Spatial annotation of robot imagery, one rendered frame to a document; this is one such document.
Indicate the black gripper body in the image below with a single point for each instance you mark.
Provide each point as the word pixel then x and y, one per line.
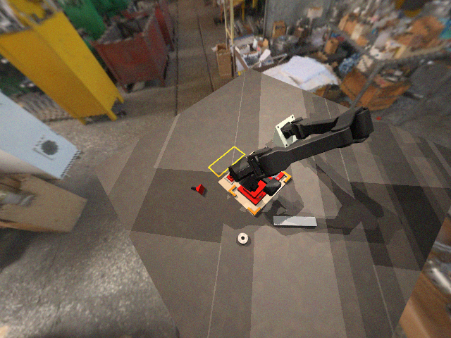
pixel 272 186

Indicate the small white ring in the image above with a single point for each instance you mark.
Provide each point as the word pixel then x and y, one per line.
pixel 240 238

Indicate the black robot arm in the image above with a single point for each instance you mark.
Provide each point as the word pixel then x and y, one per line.
pixel 353 126

